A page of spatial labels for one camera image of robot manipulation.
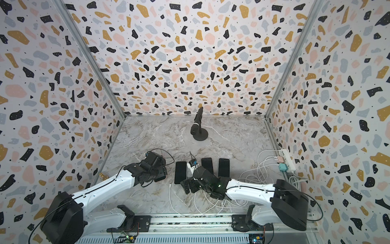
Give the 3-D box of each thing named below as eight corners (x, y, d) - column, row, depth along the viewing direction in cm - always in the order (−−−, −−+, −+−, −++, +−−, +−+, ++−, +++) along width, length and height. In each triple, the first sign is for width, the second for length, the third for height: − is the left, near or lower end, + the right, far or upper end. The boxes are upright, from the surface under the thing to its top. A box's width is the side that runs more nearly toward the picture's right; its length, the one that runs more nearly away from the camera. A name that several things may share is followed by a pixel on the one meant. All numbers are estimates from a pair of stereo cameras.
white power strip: (286, 173, 96) (289, 169, 92) (278, 152, 106) (281, 148, 102) (292, 173, 96) (296, 169, 92) (284, 152, 106) (287, 148, 102)
